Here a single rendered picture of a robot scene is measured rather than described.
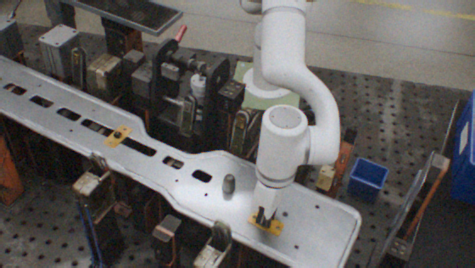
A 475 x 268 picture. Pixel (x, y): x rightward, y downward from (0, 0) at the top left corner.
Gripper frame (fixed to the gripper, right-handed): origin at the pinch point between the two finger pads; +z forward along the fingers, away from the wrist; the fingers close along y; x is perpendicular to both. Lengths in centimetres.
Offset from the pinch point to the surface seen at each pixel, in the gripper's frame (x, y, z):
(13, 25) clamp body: -102, -24, -2
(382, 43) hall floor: -13, -248, 103
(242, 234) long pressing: -3.4, 5.4, 3.1
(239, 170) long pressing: -13.0, -11.6, 3.1
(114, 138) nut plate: -46.9, -3.6, 2.8
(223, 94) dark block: -24.8, -23.1, -8.6
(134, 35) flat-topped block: -65, -38, -3
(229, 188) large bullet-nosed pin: -11.8, -3.6, 1.4
